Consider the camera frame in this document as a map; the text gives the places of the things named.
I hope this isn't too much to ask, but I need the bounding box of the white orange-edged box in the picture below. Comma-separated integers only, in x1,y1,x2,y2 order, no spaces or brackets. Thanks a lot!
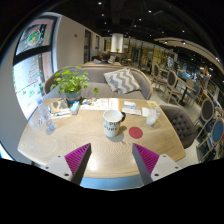
108,97,120,112

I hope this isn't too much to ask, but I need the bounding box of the flat round red coaster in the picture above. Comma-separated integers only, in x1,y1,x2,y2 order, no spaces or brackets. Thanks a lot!
128,126,144,140

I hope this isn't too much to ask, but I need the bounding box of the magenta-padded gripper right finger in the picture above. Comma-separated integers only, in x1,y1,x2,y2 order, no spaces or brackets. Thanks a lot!
131,142,184,186

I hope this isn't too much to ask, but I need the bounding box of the dark-framed decorated window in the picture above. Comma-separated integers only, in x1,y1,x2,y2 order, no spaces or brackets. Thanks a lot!
12,16,58,119

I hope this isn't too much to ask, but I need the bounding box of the white round column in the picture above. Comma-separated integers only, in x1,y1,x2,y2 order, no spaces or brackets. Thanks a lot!
110,32,125,54

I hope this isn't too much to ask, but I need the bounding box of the clear plastic cup with straw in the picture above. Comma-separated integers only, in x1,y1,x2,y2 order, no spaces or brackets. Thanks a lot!
145,105,162,127

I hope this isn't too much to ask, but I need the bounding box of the grey zigzag pillow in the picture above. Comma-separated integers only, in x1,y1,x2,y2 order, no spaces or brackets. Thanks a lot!
103,68,142,95

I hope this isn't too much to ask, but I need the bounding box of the grey curved sofa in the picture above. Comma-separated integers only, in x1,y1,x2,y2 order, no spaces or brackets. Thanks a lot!
43,64,154,101

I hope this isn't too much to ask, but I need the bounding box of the group of ceiling lights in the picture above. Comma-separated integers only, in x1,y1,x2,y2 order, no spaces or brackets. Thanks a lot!
96,1,188,46

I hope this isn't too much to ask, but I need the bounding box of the clear blue-capped water bottle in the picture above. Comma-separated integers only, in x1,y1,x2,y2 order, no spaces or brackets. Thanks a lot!
35,97,57,133

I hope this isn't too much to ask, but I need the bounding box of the small blue box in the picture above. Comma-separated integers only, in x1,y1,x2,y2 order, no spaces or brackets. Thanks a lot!
69,100,81,116

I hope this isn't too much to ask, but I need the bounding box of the white paper napkin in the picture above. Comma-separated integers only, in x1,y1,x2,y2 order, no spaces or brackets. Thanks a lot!
141,106,150,118

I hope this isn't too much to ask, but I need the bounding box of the group of round-backed chairs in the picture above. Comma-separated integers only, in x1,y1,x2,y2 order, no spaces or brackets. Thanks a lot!
149,63,224,158

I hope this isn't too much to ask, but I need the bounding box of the green potted plant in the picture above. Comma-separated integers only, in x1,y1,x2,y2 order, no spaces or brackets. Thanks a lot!
49,65,100,107

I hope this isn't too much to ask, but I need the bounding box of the printed paper leaflet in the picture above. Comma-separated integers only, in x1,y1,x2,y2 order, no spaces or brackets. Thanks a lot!
79,98,110,112

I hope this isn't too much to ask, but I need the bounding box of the dark grey tufted armchair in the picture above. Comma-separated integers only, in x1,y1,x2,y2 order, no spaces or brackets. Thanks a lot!
159,103,199,150

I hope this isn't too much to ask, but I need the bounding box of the white lettered mug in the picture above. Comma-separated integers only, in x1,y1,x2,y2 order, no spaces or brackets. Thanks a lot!
102,109,127,139

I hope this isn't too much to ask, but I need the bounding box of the person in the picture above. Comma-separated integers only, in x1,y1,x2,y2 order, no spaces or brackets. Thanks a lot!
99,51,112,64

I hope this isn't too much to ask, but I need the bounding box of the small yellow card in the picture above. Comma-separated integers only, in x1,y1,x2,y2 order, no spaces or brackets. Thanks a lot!
146,100,158,109

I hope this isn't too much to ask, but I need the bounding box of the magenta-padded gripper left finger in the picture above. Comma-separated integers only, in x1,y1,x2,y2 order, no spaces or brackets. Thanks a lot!
42,142,93,186

